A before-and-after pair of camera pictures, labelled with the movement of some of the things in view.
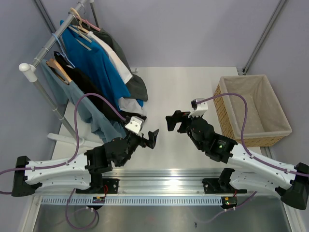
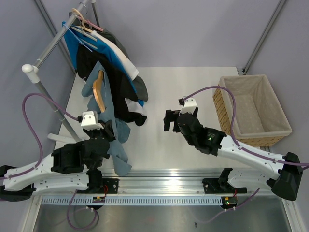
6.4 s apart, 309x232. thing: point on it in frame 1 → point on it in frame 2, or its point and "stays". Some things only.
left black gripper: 149,143 → 107,130
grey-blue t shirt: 106,119 → 121,131
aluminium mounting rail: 162,181 stays
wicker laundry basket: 266,123 stays
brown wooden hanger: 58,70 → 98,89
